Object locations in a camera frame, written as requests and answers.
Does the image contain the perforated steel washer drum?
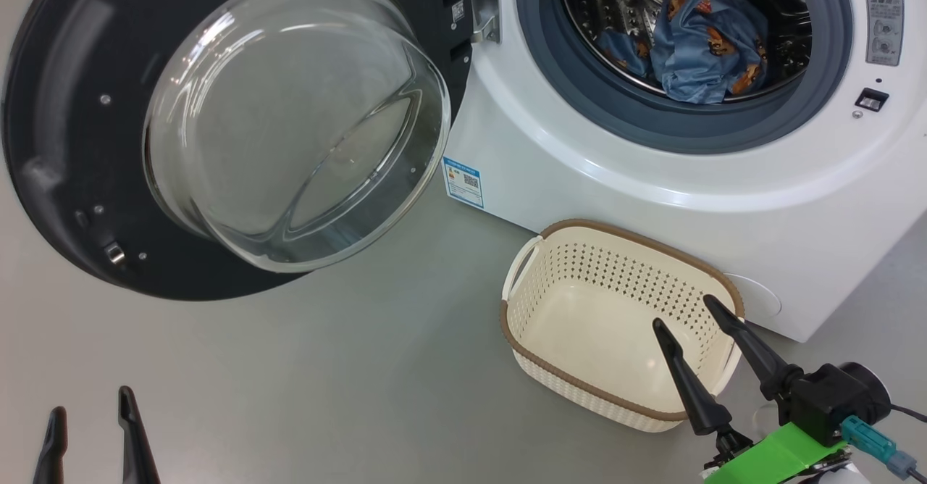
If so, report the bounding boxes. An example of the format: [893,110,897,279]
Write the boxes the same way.
[558,0,812,101]

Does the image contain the black round glass washer door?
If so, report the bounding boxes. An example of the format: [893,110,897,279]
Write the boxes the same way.
[1,0,500,302]

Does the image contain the white front-load washing machine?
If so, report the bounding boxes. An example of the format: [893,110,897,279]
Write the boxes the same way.
[443,0,927,343]

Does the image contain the teal cable connector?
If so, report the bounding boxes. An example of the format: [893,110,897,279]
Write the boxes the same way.
[840,415,920,479]

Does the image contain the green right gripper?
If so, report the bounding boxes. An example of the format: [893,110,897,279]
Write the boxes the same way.
[652,294,855,484]

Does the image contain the grey warning sticker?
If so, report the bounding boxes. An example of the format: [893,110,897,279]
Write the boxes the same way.
[865,0,905,67]

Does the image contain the silver metal door hinge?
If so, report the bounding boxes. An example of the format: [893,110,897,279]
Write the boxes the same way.
[461,0,502,44]

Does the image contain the blue energy label sticker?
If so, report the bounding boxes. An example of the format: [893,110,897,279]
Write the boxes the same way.
[442,155,485,209]

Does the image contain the cream perforated laundry basket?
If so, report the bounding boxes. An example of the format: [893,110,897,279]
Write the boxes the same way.
[500,218,747,434]

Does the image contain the round white filter cover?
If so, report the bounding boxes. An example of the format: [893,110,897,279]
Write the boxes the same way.
[724,274,783,320]

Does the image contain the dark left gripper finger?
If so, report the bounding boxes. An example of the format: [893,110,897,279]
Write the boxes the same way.
[118,386,162,484]
[33,406,68,484]

